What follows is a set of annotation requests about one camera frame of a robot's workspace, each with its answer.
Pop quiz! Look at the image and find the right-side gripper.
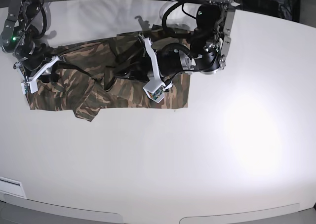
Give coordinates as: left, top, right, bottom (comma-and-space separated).
13, 46, 99, 85

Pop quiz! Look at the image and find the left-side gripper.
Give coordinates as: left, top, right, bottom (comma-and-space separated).
104, 36, 196, 91

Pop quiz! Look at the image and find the camouflage T-shirt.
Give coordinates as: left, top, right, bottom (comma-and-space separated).
26, 32, 190, 121

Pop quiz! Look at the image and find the white label plate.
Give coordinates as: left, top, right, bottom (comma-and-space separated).
0, 177, 27, 199

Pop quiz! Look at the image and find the left-side wrist camera board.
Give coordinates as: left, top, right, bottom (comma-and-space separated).
143, 79, 165, 103

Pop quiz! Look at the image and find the right-side wrist camera board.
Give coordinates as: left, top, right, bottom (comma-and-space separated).
21, 80, 38, 94

